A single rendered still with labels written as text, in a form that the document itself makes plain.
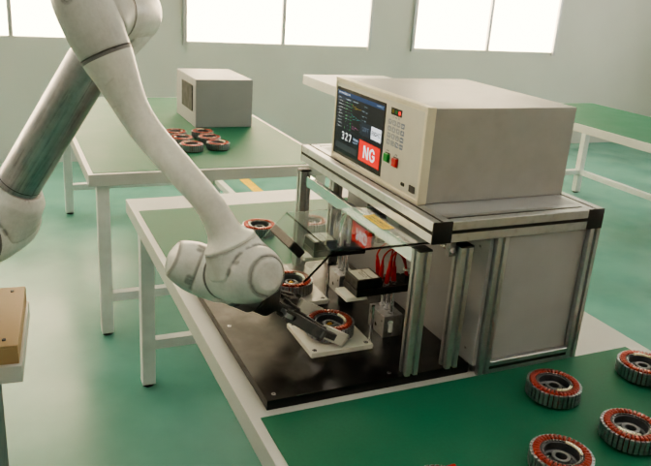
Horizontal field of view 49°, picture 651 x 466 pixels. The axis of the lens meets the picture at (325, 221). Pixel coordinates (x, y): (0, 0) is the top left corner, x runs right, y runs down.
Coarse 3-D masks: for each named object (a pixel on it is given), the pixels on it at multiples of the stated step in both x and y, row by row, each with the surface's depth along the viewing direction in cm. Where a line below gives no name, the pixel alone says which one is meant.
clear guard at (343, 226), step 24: (288, 216) 152; (312, 216) 152; (336, 216) 153; (360, 216) 154; (384, 216) 155; (264, 240) 151; (312, 240) 140; (336, 240) 138; (360, 240) 139; (384, 240) 140; (408, 240) 141; (288, 264) 139; (312, 264) 134
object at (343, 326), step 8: (312, 312) 164; (320, 312) 164; (328, 312) 164; (336, 312) 165; (320, 320) 164; (328, 320) 162; (336, 320) 164; (344, 320) 161; (352, 320) 162; (336, 328) 157; (344, 328) 157; (352, 328) 159; (312, 336) 158
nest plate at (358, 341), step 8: (288, 328) 165; (296, 328) 163; (296, 336) 160; (304, 336) 160; (352, 336) 161; (360, 336) 162; (304, 344) 156; (312, 344) 157; (320, 344) 157; (328, 344) 157; (344, 344) 158; (352, 344) 158; (360, 344) 158; (368, 344) 158; (312, 352) 153; (320, 352) 154; (328, 352) 154; (336, 352) 155; (344, 352) 156
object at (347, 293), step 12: (348, 276) 161; (360, 276) 159; (372, 276) 160; (384, 276) 166; (396, 276) 167; (336, 288) 162; (348, 288) 161; (360, 288) 158; (372, 288) 159; (384, 288) 160; (396, 288) 162; (348, 300) 158; (384, 300) 168
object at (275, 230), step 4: (272, 228) 145; (276, 228) 144; (280, 228) 144; (272, 232) 144; (276, 232) 143; (280, 232) 142; (284, 232) 142; (276, 236) 143; (280, 236) 141; (284, 236) 140; (288, 236) 139; (280, 240) 141; (284, 240) 139; (288, 240) 138; (292, 240) 137; (288, 244) 137; (292, 244) 137; (296, 244) 137; (292, 248) 137; (296, 248) 137; (300, 248) 138; (296, 252) 137; (300, 252) 138; (304, 252) 138; (296, 256) 138; (300, 256) 138
